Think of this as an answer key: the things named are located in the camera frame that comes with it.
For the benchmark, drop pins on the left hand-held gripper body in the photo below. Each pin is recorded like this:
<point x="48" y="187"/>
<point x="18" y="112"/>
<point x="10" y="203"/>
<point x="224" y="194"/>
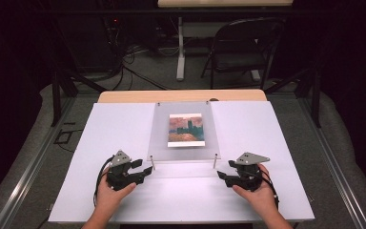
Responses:
<point x="119" y="175"/>

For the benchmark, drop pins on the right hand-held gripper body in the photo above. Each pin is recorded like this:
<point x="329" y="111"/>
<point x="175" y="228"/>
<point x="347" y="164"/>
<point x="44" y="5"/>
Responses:
<point x="248" y="173"/>

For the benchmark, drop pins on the clear acrylic photo frame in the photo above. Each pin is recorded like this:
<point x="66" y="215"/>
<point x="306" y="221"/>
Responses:
<point x="158" y="140"/>

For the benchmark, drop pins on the person's left hand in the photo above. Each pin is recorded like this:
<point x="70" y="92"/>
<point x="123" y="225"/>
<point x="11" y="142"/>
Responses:
<point x="111" y="198"/>

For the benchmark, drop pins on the person's right hand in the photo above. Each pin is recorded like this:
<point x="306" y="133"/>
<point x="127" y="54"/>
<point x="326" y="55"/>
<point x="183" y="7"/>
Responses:
<point x="259" y="198"/>

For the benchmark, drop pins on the long metal standoff pin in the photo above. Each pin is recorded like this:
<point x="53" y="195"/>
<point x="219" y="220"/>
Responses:
<point x="152" y="162"/>
<point x="215" y="161"/>

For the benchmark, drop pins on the white table cover sheet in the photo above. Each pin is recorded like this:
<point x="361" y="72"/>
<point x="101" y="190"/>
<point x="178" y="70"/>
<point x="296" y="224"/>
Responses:
<point x="108" y="127"/>

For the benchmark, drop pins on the painting print with white border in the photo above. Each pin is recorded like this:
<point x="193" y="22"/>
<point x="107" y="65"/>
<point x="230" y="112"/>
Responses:
<point x="186" y="129"/>

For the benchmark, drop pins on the black metal stand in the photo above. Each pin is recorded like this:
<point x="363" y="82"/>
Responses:
<point x="314" y="95"/>
<point x="57" y="95"/>

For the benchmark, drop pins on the black folding chair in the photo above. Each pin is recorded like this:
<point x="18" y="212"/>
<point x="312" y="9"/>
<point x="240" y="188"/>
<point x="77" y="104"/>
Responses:
<point x="244" y="47"/>

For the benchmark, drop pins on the white desk leg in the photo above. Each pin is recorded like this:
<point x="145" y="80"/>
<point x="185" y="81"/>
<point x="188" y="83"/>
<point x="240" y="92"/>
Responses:
<point x="180" y="51"/>

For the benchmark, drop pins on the aluminium floor rail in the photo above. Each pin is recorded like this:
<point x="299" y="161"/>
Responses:
<point x="28" y="171"/>
<point x="333" y="165"/>

